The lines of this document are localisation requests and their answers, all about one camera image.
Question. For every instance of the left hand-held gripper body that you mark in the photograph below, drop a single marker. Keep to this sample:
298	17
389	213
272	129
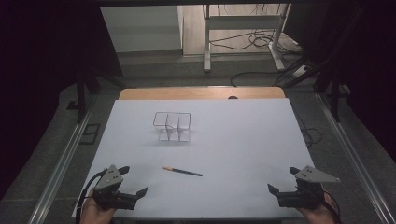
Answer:
109	180

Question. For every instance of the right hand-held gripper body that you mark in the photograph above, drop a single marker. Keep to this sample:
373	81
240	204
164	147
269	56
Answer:
311	175

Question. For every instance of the black pen with gold end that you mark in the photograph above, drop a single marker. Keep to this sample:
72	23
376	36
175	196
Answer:
183	171

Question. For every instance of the clear acrylic organizer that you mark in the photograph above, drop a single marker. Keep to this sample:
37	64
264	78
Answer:
172	126

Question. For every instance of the person's left hand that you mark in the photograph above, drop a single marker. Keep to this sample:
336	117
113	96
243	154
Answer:
95	214

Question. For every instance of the person's right hand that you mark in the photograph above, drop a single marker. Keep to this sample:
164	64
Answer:
320	214

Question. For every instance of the black stand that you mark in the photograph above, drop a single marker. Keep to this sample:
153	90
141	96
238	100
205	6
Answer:
81	93
334	93

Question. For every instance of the wooden table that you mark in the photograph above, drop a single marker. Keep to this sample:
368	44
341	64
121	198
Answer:
186	92

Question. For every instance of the white power strip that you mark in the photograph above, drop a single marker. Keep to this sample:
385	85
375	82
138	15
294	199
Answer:
299	71

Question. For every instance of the black curtain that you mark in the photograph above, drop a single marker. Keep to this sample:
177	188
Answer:
37	62
367	62

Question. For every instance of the metal floor rail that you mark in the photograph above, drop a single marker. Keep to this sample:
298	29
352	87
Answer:
62	168
355	158

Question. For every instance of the black rectangular floor frame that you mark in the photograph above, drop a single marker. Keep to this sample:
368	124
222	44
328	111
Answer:
90	133

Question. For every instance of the white desk frame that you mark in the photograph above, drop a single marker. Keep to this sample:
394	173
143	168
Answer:
207	40

